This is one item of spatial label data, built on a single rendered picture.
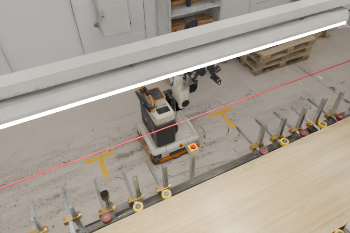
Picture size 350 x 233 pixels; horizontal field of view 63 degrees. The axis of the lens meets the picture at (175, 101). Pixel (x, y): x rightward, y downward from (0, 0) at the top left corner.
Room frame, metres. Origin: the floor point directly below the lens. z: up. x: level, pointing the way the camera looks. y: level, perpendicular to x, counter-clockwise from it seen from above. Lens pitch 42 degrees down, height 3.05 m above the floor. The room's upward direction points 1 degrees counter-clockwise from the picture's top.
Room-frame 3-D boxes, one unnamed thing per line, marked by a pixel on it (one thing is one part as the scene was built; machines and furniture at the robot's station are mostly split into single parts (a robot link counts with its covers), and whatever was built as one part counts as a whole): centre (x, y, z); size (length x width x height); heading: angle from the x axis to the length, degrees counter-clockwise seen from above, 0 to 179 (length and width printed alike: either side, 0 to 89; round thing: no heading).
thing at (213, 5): (4.18, -0.25, 0.78); 0.90 x 0.45 x 1.55; 115
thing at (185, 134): (2.55, 0.11, 0.16); 0.67 x 0.64 x 0.25; 115
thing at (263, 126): (1.79, -0.81, 0.90); 0.04 x 0.04 x 0.48; 25
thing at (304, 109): (2.00, -1.26, 0.90); 0.04 x 0.04 x 0.48; 25
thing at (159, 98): (2.51, 0.21, 0.87); 0.23 x 0.15 x 0.11; 25
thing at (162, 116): (2.52, 0.19, 0.59); 0.55 x 0.34 x 0.83; 25
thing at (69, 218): (1.04, 0.80, 0.95); 0.14 x 0.06 x 0.05; 115
